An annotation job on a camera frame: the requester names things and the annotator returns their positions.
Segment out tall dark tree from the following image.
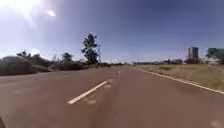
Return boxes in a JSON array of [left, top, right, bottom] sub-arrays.
[[80, 32, 101, 66]]

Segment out reddish brown asphalt road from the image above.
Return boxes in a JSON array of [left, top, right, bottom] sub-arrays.
[[0, 64, 224, 128]]

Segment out tall building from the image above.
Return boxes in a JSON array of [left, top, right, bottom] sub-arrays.
[[186, 46, 200, 65]]

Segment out dry grass field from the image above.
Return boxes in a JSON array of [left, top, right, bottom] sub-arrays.
[[132, 63, 224, 93]]

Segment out green tree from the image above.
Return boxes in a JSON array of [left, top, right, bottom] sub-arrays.
[[205, 47, 224, 65]]

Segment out row of roadside bushes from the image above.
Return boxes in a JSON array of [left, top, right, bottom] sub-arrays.
[[0, 49, 113, 77]]

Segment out white dashed centre line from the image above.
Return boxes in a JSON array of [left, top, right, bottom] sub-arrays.
[[67, 69, 123, 106]]

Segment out pole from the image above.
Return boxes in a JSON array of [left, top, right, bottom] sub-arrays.
[[97, 43, 102, 65]]

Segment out small dark tree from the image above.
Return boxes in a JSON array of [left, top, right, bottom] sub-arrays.
[[61, 51, 74, 63]]

